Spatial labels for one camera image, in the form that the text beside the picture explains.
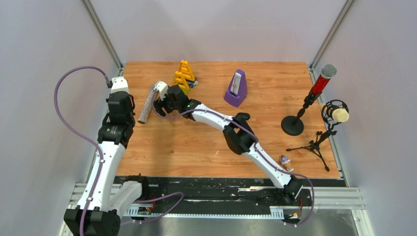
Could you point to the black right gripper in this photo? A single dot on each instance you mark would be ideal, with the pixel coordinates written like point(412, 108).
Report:
point(161, 104)

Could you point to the black earbud charging case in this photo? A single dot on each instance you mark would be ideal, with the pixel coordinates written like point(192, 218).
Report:
point(245, 116)

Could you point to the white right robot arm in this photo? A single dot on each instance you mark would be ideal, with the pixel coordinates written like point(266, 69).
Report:
point(238, 135)

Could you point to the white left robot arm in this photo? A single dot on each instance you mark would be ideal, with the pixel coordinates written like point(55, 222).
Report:
point(98, 212)

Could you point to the yellow toy block tower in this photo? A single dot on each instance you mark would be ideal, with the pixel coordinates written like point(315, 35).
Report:
point(180, 80)

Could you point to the silver glitter microphone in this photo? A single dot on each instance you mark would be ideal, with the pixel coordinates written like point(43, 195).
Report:
point(144, 114)

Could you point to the yellow toy block on car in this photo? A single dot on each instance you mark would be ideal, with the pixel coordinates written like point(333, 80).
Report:
point(188, 74)

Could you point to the purple metronome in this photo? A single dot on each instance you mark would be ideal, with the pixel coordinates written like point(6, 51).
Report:
point(237, 90)

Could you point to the red microphone on stand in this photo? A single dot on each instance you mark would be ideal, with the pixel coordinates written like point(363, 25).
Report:
point(293, 125)

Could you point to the small toy figure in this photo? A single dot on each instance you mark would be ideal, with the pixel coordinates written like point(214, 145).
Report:
point(286, 163)

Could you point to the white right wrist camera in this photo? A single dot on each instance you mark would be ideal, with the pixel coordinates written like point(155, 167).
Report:
point(162, 88)

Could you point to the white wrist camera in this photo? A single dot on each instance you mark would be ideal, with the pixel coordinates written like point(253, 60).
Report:
point(119, 84)
point(162, 88)

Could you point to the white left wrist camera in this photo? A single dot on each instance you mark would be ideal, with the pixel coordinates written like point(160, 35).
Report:
point(119, 84)

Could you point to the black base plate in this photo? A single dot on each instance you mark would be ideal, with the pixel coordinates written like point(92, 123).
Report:
point(203, 195)

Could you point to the beige microphone in shock mount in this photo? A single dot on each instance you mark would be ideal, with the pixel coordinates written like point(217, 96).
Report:
point(334, 112)

